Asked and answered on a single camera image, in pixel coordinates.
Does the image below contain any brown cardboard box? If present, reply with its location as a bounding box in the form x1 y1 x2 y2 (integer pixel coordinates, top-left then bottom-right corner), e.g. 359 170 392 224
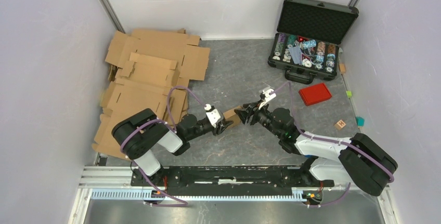
218 106 242 135

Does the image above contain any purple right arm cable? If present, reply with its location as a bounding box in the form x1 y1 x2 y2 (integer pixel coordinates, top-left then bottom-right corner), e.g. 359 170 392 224
268 81 395 207

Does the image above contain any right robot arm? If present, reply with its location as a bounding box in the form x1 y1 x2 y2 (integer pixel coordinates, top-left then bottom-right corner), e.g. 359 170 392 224
235 102 398 196

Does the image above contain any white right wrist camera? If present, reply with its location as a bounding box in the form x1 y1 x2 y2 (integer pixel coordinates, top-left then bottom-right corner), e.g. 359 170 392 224
258 87 277 110

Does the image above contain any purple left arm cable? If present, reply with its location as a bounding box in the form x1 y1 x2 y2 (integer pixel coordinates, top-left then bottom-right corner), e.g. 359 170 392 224
120 85 207 207

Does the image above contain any small orange wooden block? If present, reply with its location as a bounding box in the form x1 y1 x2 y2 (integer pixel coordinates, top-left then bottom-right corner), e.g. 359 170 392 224
339 63 346 74

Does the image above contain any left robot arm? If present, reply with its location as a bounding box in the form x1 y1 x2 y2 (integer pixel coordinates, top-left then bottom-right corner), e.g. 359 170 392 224
111 106 234 186

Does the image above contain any teal cube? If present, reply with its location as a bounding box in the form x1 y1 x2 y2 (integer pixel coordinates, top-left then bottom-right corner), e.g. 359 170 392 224
355 116 365 127

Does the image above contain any black poker chip case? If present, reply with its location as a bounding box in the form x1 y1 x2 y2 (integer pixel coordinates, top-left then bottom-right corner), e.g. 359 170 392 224
267 0 359 84

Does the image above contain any red flat box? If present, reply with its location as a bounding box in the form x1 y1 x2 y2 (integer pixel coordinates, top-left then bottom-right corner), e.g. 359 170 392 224
299 83 332 106

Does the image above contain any stack of flat cardboard boxes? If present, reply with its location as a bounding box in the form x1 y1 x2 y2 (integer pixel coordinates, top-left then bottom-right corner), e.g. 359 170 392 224
92 29 210 159

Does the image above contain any wooden letter cube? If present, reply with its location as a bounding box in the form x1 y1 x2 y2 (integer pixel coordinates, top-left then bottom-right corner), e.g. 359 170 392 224
334 120 346 130

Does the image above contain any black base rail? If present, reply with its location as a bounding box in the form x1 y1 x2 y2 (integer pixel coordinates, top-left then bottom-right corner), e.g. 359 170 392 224
151 165 334 196

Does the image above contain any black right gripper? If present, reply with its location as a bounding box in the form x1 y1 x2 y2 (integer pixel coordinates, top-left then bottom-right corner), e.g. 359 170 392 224
234 99 282 139

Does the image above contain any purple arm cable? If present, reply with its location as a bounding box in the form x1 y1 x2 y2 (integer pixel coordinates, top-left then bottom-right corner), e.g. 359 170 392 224
120 85 207 207
268 81 395 207

